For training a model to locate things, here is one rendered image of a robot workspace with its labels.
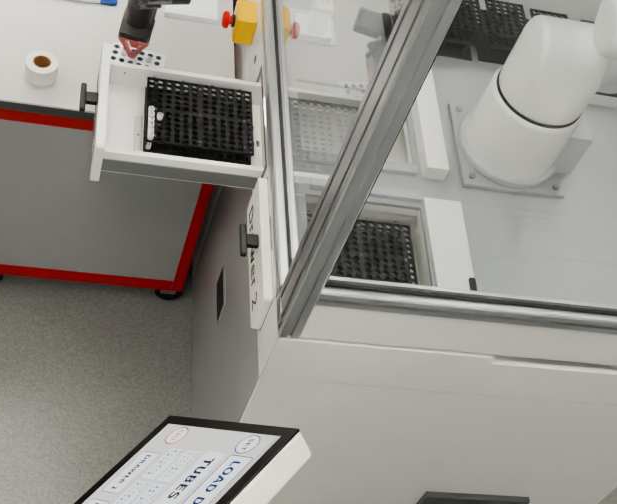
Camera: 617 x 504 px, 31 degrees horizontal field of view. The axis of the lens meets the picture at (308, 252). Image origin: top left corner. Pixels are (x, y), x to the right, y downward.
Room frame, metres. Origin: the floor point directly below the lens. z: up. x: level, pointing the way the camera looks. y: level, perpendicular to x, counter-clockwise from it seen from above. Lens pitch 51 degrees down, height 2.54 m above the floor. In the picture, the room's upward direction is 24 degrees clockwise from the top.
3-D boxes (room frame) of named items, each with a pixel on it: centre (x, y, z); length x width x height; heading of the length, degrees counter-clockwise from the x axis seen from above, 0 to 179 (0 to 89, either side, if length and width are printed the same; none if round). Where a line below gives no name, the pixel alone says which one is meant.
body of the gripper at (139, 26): (1.74, 0.54, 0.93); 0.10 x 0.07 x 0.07; 13
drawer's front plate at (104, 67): (1.49, 0.50, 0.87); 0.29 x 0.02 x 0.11; 23
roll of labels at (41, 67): (1.62, 0.69, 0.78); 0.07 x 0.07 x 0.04
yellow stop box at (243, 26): (1.91, 0.35, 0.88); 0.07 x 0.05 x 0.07; 23
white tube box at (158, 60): (1.74, 0.53, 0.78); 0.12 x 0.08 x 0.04; 102
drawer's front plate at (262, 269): (1.32, 0.09, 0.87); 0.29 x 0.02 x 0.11; 23
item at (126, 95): (1.57, 0.31, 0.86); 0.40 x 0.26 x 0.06; 113
